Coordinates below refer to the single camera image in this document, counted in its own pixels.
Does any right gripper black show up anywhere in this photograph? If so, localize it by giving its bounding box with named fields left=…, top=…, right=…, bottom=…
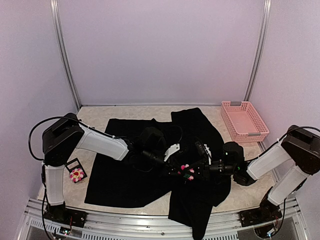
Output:
left=183, top=158, right=236, bottom=182

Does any flower brooch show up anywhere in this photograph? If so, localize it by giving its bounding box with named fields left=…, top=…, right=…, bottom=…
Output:
left=69, top=168, right=85, bottom=183
left=177, top=163, right=195, bottom=185

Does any black t-shirt blue logo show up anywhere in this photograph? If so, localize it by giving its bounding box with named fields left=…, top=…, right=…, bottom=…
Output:
left=84, top=108, right=231, bottom=240

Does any pink plastic basket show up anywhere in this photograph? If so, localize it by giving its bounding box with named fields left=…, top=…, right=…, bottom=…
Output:
left=220, top=101, right=270, bottom=143

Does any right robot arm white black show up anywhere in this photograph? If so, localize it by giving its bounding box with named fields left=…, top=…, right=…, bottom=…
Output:
left=181, top=125, right=320, bottom=227

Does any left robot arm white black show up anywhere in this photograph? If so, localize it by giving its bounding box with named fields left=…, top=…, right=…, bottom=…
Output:
left=41, top=113, right=180, bottom=228

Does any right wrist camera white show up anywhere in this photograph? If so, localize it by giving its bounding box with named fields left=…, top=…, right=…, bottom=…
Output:
left=195, top=140, right=212, bottom=165

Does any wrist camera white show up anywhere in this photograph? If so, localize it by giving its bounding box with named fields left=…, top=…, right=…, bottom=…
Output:
left=195, top=140, right=212, bottom=165
left=163, top=143, right=181, bottom=162

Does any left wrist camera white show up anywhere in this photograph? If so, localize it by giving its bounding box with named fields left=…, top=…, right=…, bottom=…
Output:
left=163, top=143, right=181, bottom=162

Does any front aluminium rail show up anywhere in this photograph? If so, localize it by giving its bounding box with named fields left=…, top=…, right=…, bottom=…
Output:
left=14, top=197, right=307, bottom=240

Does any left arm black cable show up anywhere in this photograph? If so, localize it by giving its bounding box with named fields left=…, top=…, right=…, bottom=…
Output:
left=27, top=116, right=183, bottom=162

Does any right aluminium frame post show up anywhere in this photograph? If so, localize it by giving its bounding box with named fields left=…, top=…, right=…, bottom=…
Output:
left=243, top=0, right=272, bottom=102

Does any aluminium frame post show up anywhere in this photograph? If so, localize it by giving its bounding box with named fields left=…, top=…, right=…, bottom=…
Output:
left=243, top=0, right=272, bottom=102
left=50, top=0, right=82, bottom=111

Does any left aluminium frame post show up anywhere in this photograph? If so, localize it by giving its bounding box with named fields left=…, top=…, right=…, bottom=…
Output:
left=50, top=0, right=82, bottom=111

